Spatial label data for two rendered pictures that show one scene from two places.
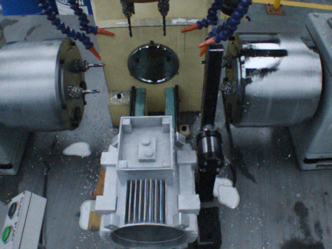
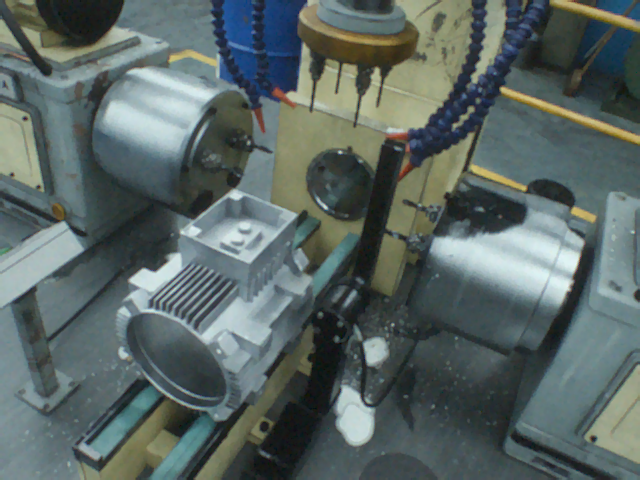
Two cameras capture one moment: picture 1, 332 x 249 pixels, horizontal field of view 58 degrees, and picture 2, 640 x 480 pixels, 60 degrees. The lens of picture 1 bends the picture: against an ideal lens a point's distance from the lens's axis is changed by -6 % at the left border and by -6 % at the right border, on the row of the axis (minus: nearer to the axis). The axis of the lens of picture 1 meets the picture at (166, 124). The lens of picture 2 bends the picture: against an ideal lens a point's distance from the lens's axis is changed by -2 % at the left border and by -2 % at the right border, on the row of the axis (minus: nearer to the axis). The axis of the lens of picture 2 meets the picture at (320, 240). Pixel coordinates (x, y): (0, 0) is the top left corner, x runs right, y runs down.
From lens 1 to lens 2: 29 cm
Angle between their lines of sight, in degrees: 19
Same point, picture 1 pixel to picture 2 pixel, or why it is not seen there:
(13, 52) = (160, 75)
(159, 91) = (339, 234)
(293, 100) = (505, 293)
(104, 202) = (146, 278)
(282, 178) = (463, 448)
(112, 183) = (175, 268)
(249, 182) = (402, 424)
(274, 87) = (479, 258)
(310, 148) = (526, 412)
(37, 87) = (163, 126)
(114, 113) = not seen: hidden behind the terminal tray
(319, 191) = not seen: outside the picture
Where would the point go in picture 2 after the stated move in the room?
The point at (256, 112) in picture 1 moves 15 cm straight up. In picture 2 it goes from (439, 288) to (470, 202)
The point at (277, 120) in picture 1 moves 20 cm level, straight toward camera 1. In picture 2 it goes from (472, 320) to (367, 376)
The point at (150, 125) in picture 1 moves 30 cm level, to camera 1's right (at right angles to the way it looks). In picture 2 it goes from (266, 219) to (480, 302)
